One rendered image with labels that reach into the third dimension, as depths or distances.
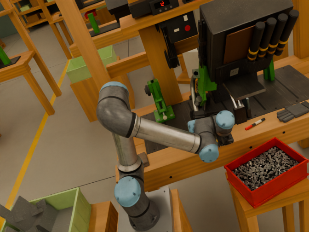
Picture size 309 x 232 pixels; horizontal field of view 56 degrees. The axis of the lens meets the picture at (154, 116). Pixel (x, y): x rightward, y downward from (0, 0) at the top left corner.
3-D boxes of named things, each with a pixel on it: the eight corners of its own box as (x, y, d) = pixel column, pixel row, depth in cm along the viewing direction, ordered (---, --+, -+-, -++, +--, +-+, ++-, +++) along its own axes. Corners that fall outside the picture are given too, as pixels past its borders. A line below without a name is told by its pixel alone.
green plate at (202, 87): (216, 98, 168) (219, 64, 157) (202, 100, 168) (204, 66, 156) (210, 89, 178) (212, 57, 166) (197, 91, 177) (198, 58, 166)
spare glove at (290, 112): (302, 101, 166) (302, 97, 165) (316, 110, 158) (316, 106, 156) (271, 115, 165) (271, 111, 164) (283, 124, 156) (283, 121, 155)
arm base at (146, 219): (161, 225, 130) (153, 213, 125) (131, 235, 133) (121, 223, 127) (158, 198, 143) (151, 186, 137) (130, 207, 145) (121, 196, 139)
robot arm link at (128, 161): (121, 195, 137) (92, 99, 105) (122, 171, 149) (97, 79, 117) (145, 192, 137) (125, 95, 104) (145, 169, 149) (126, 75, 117)
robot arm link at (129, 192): (124, 219, 128) (110, 202, 121) (125, 194, 139) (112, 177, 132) (149, 212, 126) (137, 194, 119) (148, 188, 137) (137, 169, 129)
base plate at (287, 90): (328, 95, 167) (328, 92, 166) (147, 156, 172) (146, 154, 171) (289, 66, 202) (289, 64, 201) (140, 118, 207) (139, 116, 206)
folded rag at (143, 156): (150, 165, 163) (148, 161, 161) (136, 171, 163) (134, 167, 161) (146, 154, 171) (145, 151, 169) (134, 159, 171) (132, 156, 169)
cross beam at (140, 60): (291, 14, 196) (290, 1, 191) (111, 78, 202) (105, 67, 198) (287, 13, 200) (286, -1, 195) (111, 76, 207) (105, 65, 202)
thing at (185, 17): (198, 34, 174) (192, 9, 166) (171, 44, 175) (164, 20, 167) (193, 28, 184) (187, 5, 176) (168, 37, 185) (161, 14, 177)
